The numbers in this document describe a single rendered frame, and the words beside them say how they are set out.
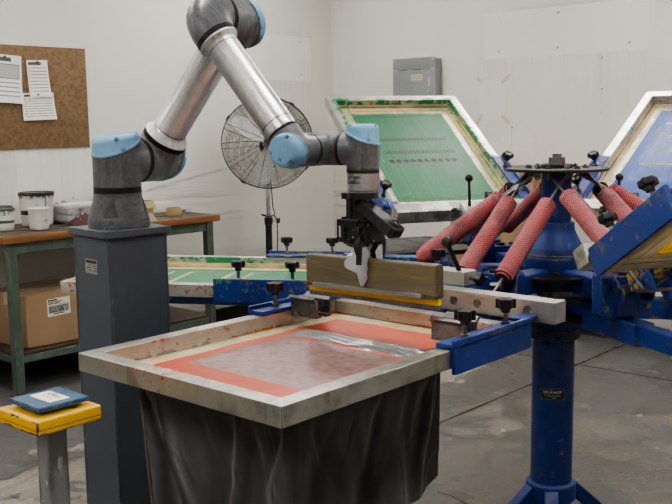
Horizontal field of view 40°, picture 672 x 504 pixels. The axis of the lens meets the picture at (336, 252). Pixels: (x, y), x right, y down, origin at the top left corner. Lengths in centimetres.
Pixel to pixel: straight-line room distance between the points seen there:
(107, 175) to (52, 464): 81
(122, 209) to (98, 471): 67
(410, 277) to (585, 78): 453
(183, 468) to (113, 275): 57
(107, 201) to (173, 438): 66
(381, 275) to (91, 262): 72
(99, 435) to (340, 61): 559
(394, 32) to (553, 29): 135
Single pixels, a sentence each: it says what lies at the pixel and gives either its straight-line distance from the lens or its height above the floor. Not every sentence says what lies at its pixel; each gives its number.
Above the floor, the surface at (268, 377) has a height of 96.
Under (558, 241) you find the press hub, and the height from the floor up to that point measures 110.
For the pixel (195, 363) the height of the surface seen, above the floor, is 96.
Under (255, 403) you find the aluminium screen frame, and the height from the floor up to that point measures 98.
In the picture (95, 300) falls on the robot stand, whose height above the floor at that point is 103.
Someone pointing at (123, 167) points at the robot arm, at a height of 135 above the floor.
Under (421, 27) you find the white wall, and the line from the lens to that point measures 719.
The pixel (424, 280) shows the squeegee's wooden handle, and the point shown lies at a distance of 202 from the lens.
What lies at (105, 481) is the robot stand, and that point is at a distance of 247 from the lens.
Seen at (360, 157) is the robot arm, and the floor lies 137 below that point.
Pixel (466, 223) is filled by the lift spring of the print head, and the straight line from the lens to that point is 276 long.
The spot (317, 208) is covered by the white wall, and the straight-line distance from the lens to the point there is 760.
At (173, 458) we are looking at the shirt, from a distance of 197.
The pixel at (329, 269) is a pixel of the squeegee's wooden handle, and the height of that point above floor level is 111.
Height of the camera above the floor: 145
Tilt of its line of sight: 8 degrees down
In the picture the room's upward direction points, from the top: 1 degrees counter-clockwise
